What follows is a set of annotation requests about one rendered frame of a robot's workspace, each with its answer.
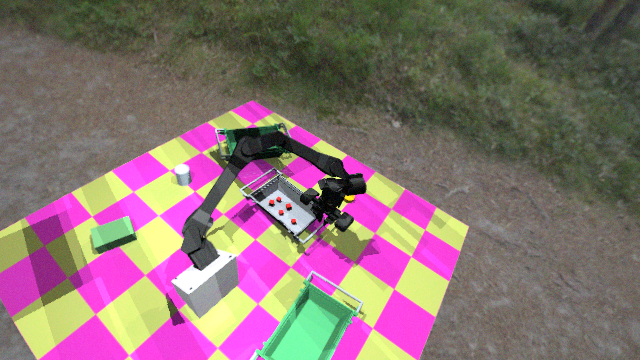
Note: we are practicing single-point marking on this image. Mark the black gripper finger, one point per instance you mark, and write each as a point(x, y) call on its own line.
point(328, 221)
point(319, 214)

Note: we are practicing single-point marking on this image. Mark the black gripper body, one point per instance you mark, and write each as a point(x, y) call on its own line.
point(343, 221)

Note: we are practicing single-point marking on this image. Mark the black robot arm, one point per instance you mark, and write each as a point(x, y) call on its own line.
point(201, 251)

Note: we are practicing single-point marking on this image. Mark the green rectangular block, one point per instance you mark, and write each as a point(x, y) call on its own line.
point(113, 234)

